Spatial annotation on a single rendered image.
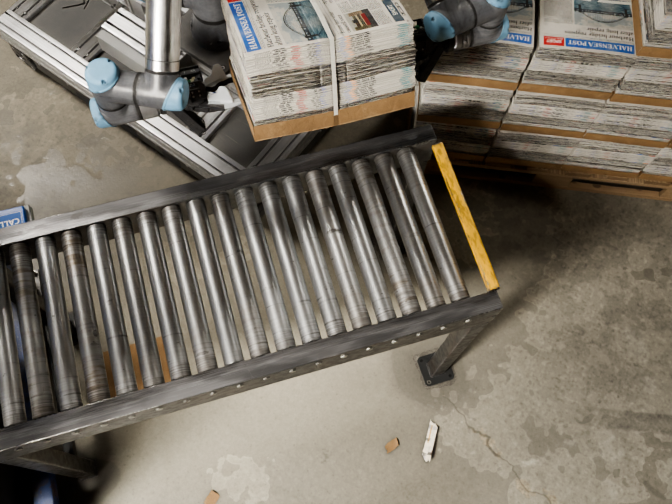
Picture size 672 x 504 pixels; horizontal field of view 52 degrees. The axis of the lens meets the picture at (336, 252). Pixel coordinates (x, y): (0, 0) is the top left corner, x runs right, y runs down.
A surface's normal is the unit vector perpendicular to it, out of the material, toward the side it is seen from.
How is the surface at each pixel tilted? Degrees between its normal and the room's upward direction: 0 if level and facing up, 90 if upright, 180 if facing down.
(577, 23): 0
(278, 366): 0
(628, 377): 0
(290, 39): 22
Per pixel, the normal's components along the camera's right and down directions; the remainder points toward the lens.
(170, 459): 0.04, -0.37
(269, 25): 0.00, -0.66
